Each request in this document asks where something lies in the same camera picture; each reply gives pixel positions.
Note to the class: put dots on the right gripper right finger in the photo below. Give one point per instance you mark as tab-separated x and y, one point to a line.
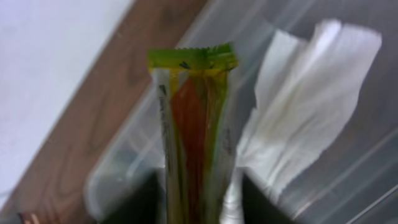
257	208

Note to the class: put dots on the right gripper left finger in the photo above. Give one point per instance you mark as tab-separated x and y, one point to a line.
146	205

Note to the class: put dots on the green orange snack wrapper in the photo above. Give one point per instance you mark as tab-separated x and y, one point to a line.
195	88

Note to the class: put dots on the clear plastic waste bin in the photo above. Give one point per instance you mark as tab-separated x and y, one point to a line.
353	181

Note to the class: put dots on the white crumpled napkin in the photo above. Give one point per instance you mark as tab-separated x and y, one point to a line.
306	92

